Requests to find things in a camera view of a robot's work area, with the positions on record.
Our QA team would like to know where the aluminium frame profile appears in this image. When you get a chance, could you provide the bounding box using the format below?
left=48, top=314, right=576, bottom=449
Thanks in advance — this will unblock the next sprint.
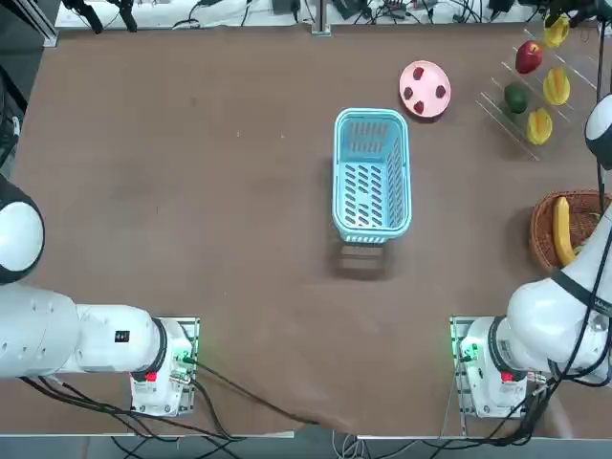
left=16, top=0, right=59, bottom=48

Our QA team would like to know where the green avocado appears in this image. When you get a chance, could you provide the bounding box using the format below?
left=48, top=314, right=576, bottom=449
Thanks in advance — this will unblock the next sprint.
left=504, top=83, right=529, bottom=115

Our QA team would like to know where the black cable across table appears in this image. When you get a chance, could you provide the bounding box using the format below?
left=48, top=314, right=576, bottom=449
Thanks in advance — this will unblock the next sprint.
left=188, top=359, right=322, bottom=427

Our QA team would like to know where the blue plastic basket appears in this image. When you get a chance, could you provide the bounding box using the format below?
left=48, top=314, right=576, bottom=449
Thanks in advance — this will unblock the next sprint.
left=332, top=107, right=413, bottom=246

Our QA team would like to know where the pink round plate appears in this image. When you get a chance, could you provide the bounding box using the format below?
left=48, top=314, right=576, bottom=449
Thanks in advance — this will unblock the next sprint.
left=399, top=59, right=453, bottom=119

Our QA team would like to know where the yellow banana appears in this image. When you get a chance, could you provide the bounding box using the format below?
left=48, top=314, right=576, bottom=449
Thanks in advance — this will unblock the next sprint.
left=552, top=196, right=577, bottom=265

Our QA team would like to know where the brown wicker basket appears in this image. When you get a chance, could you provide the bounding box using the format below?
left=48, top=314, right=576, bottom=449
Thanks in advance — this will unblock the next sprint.
left=529, top=189, right=612, bottom=276

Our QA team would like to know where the red apple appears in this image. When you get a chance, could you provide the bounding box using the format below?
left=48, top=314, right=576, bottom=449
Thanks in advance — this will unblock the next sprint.
left=514, top=40, right=545, bottom=75

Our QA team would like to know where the clear acrylic display stand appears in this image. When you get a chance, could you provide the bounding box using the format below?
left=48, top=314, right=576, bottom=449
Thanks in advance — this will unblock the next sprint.
left=475, top=27, right=599, bottom=163

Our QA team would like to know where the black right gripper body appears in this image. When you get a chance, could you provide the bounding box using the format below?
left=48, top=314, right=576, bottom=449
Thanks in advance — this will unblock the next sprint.
left=549, top=0, right=612, bottom=16

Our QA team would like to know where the yellow star fruit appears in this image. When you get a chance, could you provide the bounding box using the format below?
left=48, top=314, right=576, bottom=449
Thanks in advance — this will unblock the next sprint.
left=525, top=107, right=554, bottom=144
left=542, top=67, right=571, bottom=106
left=543, top=13, right=571, bottom=49

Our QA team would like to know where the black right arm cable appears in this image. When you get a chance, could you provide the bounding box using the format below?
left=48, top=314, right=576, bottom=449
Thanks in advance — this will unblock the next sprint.
left=544, top=18, right=612, bottom=383

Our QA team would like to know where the black stand leg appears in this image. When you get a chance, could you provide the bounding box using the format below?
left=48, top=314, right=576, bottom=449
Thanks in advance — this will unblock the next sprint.
left=112, top=0, right=140, bottom=33
left=64, top=0, right=104, bottom=34

